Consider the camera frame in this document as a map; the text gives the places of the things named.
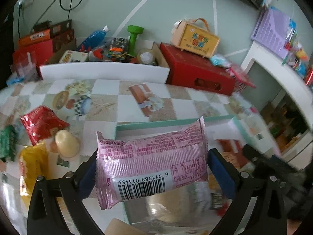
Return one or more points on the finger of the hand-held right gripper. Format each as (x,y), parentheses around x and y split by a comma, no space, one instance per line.
(251,154)

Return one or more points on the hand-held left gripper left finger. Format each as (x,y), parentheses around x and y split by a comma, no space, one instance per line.
(85,183)

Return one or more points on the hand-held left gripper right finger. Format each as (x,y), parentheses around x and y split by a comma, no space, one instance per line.
(220,173)

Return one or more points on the white tray with teal rim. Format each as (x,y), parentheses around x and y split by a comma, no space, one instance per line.
(227,129)

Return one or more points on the round cream pastry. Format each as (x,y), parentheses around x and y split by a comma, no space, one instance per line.
(67,143)

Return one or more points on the yellow snack packet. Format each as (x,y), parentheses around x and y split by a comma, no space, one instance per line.
(33,166)

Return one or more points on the pink snack packet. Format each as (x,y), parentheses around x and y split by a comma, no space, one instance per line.
(151,159)

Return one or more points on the red snack packet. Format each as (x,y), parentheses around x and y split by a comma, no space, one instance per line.
(40,122)

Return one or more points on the green snack packet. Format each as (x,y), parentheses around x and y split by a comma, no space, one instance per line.
(7,142)

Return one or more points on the red printed bag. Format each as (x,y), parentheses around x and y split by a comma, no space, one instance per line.
(240,78)

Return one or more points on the white shelf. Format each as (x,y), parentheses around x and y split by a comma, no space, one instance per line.
(266,66)

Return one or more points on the light blue packet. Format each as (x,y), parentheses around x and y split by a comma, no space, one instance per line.
(218,60)

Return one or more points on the red crate box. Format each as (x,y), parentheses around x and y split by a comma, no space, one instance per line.
(195,68)

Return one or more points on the colourful hanging packets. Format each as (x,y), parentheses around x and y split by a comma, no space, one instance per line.
(297,51)

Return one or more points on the purple leaflet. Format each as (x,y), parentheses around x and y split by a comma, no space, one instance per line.
(269,31)

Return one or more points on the blue flat packet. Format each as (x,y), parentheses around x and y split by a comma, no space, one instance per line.
(13,81)

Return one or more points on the white printed box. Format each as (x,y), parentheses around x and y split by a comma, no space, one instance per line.
(73,56)

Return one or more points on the clear plastic box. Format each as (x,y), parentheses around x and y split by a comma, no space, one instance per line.
(23,67)

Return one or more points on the colourful toy pile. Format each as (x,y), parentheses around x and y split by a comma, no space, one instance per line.
(117,50)

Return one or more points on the clear tape roll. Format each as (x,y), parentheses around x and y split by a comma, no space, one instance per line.
(146,56)

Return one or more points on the red gift box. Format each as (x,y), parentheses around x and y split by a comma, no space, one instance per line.
(31,51)

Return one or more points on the blue plastic bottle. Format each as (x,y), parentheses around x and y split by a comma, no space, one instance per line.
(93,39)

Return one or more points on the green dumbbell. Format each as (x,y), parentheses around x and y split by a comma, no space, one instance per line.
(134,39)

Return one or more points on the dark brown box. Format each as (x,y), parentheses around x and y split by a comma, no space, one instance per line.
(61,30)

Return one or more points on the orange flat box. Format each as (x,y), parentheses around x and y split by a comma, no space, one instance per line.
(34,37)

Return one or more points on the white wall socket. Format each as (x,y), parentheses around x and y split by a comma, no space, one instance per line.
(25,2)

